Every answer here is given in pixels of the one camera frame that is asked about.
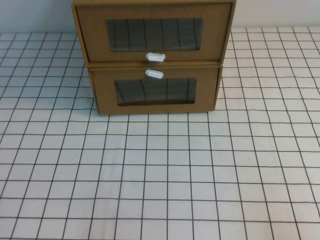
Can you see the brown cardboard shoe box shell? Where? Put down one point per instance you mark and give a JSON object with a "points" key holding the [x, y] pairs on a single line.
{"points": [[220, 87], [150, 1]]}

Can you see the white grid-pattern tablecloth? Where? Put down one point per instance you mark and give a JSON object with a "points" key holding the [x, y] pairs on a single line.
{"points": [[160, 175]]}

